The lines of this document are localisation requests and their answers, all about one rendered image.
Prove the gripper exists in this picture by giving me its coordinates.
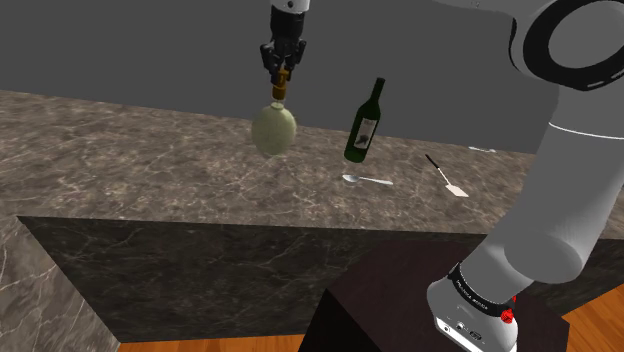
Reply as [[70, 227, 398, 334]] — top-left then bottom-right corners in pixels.
[[259, 6, 308, 85]]

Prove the round pale green flask bottle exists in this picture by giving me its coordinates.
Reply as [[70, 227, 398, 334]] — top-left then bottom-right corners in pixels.
[[250, 69, 298, 157]]

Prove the dark green wine bottle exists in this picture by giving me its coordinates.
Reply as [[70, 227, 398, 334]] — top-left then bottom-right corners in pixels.
[[343, 76, 387, 164]]

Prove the silver spoon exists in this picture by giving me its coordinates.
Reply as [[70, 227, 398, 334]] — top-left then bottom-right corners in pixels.
[[342, 173, 394, 187]]

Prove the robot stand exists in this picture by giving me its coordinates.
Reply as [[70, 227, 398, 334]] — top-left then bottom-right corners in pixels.
[[297, 238, 571, 352]]

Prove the black-handled white spatula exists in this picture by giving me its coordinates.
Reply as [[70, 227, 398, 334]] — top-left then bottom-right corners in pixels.
[[424, 153, 470, 199]]

